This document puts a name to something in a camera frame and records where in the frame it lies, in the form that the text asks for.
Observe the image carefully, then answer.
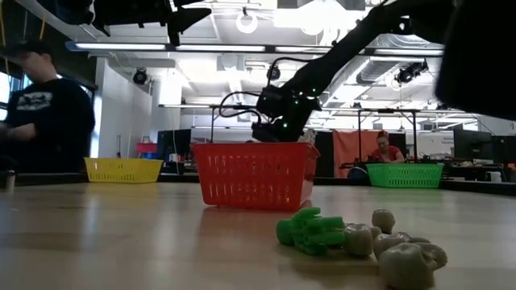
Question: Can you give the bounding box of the black spotlight cluster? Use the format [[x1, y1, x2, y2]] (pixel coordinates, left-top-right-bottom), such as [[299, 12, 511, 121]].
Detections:
[[394, 59, 429, 85]]

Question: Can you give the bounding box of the overhead LED light bar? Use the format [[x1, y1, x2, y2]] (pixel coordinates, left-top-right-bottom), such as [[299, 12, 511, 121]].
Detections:
[[64, 39, 444, 57]]

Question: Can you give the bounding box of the silver ventilation duct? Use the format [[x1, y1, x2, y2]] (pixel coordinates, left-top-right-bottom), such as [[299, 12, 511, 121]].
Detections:
[[356, 34, 444, 85]]

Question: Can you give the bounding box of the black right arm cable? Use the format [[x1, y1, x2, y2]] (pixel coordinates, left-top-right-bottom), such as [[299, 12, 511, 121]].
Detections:
[[219, 56, 314, 126]]

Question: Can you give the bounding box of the red plastic basket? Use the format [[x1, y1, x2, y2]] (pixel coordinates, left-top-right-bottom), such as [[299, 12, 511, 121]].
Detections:
[[190, 141, 322, 213]]

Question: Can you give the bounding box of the green plastic basket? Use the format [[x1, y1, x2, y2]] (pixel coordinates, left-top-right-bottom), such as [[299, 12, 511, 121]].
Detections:
[[365, 162, 445, 189]]

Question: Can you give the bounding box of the orange curtain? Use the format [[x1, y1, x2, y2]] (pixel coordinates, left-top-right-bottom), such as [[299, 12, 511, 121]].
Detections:
[[332, 128, 382, 178]]

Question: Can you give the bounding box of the yellow plastic basket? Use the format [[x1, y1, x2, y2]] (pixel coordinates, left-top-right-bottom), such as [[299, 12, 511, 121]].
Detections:
[[83, 156, 164, 184]]

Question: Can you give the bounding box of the patterned cloth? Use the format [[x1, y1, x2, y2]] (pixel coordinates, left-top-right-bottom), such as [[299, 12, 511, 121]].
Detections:
[[298, 128, 318, 143]]

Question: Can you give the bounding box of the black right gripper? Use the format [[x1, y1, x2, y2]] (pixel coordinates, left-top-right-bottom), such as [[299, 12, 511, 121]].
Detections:
[[252, 110, 314, 143]]

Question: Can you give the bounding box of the black computer monitor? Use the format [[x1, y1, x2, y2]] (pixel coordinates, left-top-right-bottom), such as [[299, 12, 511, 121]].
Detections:
[[156, 127, 193, 161], [491, 135, 516, 164], [453, 127, 493, 160]]

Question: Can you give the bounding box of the green plastic hand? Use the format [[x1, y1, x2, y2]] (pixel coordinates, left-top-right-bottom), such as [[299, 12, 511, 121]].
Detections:
[[276, 206, 347, 256]]

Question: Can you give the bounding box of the person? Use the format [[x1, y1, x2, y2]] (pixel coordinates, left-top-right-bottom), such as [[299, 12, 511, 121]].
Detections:
[[368, 130, 406, 164], [0, 39, 97, 175]]

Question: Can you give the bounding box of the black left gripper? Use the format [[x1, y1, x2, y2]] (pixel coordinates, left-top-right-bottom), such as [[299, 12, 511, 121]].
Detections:
[[163, 0, 213, 48]]

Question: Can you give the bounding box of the white ring light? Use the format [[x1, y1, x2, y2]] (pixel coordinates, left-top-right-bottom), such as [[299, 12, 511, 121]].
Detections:
[[235, 10, 259, 34]]

